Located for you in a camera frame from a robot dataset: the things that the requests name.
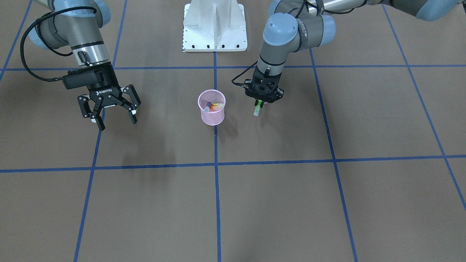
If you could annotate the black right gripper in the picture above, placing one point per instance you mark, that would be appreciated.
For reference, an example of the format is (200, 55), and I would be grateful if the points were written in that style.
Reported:
(105, 84)

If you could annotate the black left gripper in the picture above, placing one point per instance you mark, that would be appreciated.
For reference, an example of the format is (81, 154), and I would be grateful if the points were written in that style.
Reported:
(280, 93)

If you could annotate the green highlighter pen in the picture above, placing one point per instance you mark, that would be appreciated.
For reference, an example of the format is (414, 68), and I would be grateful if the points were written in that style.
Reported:
(257, 108)

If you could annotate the yellow highlighter pen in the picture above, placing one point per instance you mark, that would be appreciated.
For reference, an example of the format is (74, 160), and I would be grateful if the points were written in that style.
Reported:
(221, 104)

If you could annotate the purple highlighter pen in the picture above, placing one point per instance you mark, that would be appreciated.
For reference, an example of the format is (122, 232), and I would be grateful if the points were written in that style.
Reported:
(207, 106)

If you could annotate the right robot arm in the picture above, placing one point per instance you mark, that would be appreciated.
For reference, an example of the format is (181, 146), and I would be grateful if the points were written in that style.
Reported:
(76, 24)

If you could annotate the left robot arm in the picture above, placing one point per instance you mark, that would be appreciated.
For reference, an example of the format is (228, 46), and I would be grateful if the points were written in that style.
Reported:
(296, 25)

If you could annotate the pink mesh pen holder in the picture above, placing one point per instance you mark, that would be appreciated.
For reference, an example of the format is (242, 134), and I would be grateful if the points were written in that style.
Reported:
(213, 96)

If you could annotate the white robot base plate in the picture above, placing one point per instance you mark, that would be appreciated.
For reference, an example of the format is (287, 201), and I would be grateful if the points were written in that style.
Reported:
(214, 26)

